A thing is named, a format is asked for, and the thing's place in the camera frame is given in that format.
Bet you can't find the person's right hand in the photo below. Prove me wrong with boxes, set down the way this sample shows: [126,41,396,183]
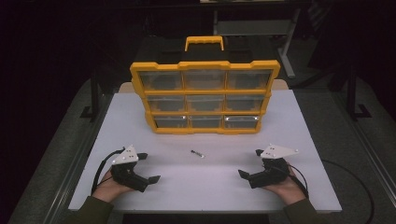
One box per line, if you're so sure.
[262,162,307,206]

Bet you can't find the set of clear organizer bins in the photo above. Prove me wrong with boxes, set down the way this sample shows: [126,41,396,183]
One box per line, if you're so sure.
[137,69,274,129]

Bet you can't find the grey metal table frame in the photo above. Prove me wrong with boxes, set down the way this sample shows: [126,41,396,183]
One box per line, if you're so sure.
[212,8,302,79]

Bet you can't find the person's left hand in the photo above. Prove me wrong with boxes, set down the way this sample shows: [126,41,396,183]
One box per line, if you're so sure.
[92,169,134,204]

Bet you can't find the left hand-held gripper cable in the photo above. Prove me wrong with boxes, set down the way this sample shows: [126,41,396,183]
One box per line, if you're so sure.
[90,147,126,196]

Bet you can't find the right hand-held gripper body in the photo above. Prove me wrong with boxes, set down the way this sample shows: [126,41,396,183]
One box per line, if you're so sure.
[247,143,300,189]

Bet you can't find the right hand-held gripper cable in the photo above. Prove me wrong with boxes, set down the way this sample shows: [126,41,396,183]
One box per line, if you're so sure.
[279,159,375,224]

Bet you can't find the aluminium frame rail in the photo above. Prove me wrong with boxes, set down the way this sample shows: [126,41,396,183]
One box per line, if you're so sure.
[41,101,110,224]
[332,92,396,197]

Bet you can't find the yellow organizer cabinet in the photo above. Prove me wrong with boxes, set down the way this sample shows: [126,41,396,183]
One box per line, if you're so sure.
[129,35,281,135]

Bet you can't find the hand-held gripper cable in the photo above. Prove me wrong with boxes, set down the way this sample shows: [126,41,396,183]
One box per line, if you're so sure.
[90,147,126,196]
[279,159,375,224]

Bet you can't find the black metal stand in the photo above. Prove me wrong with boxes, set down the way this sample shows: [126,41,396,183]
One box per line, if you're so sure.
[341,63,374,122]
[79,70,105,122]

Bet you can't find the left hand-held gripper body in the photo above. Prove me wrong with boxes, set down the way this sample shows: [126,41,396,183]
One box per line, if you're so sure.
[110,145,150,193]

